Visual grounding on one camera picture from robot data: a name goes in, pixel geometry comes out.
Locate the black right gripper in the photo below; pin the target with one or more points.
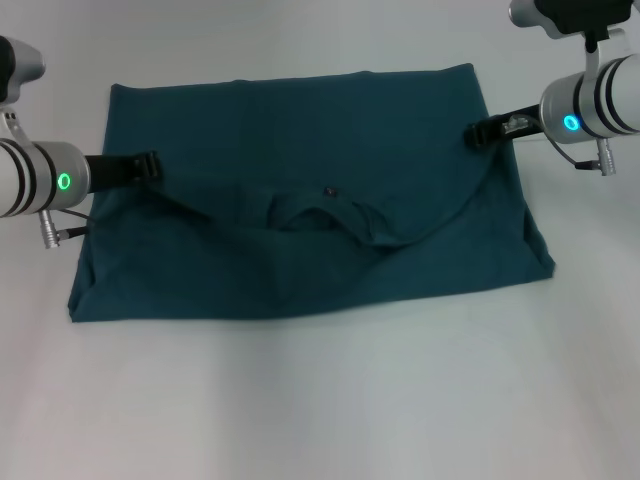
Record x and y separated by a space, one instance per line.
520 122

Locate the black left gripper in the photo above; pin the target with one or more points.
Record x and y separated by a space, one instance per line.
110 172

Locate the teal FREE print t-shirt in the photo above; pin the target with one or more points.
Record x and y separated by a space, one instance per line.
310 150

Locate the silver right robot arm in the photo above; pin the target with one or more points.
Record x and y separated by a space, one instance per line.
595 95

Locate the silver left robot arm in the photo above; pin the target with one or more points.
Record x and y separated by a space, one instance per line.
35 175

